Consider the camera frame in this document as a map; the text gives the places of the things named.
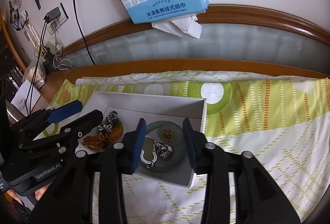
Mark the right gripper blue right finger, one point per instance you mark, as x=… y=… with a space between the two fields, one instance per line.
x=189 y=142

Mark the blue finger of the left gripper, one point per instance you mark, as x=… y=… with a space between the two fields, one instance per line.
x=59 y=114
x=72 y=132

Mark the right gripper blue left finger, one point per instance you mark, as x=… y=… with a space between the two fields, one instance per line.
x=137 y=144

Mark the amber oval pendant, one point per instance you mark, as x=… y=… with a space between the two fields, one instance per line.
x=116 y=132

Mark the small green jade bangle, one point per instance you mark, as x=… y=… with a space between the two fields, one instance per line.
x=169 y=156

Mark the pale jade silver-framed pendant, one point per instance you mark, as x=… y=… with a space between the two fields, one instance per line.
x=148 y=155

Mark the left hand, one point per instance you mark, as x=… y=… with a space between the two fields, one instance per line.
x=38 y=193

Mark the white vivo cardboard box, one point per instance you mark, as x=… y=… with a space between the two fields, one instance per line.
x=132 y=107

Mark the white paper card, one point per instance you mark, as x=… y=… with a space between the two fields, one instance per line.
x=26 y=98

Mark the white power strip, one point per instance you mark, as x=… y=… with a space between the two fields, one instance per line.
x=53 y=45

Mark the green patterned white cloth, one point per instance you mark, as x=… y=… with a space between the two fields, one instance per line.
x=283 y=121

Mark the white wall socket panel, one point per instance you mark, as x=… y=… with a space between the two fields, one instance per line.
x=57 y=22

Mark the black wall charger plug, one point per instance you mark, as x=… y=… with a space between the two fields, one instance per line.
x=52 y=15

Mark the wooden headboard rail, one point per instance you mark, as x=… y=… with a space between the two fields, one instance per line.
x=217 y=14

